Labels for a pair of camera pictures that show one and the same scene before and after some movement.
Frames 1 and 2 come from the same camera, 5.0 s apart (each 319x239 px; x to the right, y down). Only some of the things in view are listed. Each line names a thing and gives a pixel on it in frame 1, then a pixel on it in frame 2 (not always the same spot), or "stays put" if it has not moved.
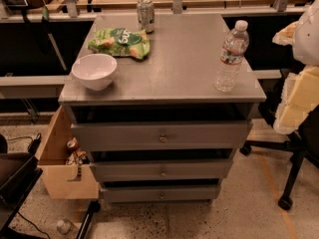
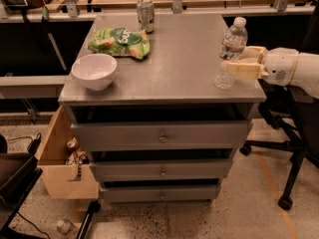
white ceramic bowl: [95, 70] stays put
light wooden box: [52, 160] stays put
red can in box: [71, 146] stays put
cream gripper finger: [299, 97] → [248, 70]
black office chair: [305, 141] stays put
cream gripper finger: [286, 35] → [252, 54]
